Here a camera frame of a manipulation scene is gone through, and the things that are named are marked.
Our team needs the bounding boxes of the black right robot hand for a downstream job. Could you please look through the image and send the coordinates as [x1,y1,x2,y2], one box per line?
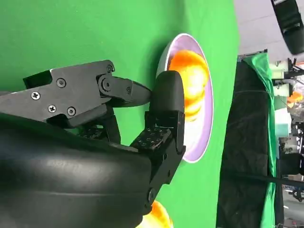
[0,59,186,228]

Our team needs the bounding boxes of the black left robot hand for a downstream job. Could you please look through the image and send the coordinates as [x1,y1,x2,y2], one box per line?
[270,0,304,55]

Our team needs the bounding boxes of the black backdrop cloth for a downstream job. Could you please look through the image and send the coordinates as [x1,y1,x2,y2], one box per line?
[217,56,277,228]

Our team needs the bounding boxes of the green table cloth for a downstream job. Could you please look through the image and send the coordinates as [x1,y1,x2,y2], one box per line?
[0,0,240,228]

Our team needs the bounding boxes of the lilac plate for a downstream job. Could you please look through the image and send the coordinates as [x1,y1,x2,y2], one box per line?
[156,33,214,164]

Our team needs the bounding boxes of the thick black cable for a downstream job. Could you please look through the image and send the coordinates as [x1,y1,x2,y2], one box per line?
[220,172,304,185]

